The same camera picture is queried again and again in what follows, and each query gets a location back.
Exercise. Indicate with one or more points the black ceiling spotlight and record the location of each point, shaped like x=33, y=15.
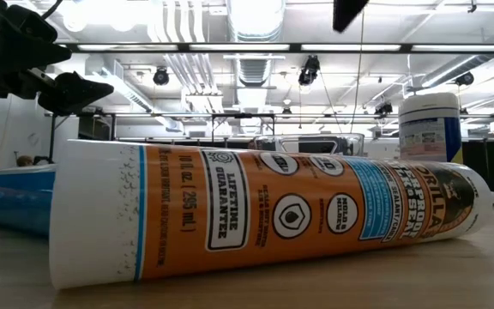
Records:
x=464, y=79
x=384, y=108
x=160, y=76

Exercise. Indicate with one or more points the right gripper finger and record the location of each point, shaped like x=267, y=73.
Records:
x=346, y=13

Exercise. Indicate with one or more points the orange Gorilla sealant tube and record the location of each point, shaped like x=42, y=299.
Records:
x=230, y=206

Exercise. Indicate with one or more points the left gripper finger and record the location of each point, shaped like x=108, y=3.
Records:
x=28, y=45
x=75, y=96

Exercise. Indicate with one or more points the black background frame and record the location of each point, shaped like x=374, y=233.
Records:
x=242, y=115

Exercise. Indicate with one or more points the hanging black camera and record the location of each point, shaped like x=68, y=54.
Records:
x=309, y=70

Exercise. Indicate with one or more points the white blue wipes canister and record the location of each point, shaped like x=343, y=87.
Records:
x=427, y=129

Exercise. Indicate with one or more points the clear plastic bin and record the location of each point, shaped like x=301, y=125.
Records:
x=272, y=138

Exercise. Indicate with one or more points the silver ventilation duct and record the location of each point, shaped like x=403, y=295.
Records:
x=255, y=26

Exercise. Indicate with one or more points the blue silicone sealant tube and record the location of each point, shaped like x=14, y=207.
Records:
x=15, y=197

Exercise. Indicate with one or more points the overhead light bar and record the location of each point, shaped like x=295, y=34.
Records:
x=238, y=47

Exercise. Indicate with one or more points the person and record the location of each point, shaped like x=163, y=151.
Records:
x=25, y=161

